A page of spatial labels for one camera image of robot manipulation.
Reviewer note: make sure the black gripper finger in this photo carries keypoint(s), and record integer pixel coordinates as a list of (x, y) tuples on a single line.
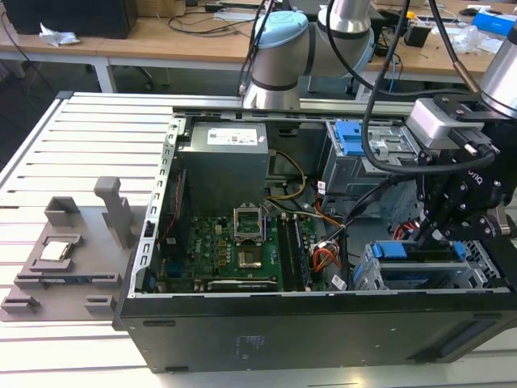
[(484, 226), (438, 206)]

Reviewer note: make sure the hard disk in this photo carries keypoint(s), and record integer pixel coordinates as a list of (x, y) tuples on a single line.
[(389, 250)]

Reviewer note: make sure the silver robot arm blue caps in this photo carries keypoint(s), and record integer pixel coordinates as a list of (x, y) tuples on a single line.
[(278, 56)]

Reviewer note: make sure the metal disk bay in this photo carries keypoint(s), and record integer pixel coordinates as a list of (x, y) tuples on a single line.
[(365, 275)]

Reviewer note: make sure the black RAM slot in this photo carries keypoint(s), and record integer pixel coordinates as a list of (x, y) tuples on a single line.
[(287, 254)]

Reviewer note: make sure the metal drive cage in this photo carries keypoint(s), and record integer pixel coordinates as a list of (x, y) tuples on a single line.
[(347, 178)]

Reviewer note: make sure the blue drive latch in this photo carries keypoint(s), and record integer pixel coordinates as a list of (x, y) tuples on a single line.
[(350, 139)]

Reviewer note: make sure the clear plastic bag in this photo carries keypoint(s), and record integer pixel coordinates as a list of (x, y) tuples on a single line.
[(468, 39)]

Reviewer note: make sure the RAM stick with chips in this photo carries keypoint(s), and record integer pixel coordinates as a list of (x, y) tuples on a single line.
[(303, 258)]

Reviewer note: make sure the blue cardboard box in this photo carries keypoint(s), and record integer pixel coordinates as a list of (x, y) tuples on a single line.
[(490, 22)]

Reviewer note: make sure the small black box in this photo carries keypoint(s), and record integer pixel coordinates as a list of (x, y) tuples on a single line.
[(417, 35)]

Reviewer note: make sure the CPU socket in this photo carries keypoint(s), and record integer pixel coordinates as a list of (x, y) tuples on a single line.
[(249, 259)]

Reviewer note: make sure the black PC case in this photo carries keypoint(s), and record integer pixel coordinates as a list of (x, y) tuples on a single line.
[(282, 335)]

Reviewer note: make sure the grey power supply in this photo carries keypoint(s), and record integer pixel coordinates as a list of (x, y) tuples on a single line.
[(226, 161)]

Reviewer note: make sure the green motherboard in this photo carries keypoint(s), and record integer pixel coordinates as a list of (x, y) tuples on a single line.
[(210, 242)]

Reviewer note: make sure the wooden desk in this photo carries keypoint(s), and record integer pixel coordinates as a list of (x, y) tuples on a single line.
[(161, 46)]

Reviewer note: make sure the grey parts rack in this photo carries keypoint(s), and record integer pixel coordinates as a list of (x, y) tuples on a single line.
[(93, 242)]

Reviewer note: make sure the dark RAM stick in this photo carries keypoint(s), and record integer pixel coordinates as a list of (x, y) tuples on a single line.
[(60, 280)]

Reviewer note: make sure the silver CPU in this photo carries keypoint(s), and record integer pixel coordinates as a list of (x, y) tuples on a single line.
[(55, 251)]

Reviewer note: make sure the black computer box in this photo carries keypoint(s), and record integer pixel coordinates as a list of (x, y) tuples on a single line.
[(68, 16)]

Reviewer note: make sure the crumpled white paper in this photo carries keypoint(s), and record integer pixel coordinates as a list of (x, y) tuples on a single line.
[(56, 35)]

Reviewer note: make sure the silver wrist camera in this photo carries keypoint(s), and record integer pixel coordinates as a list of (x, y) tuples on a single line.
[(432, 121)]

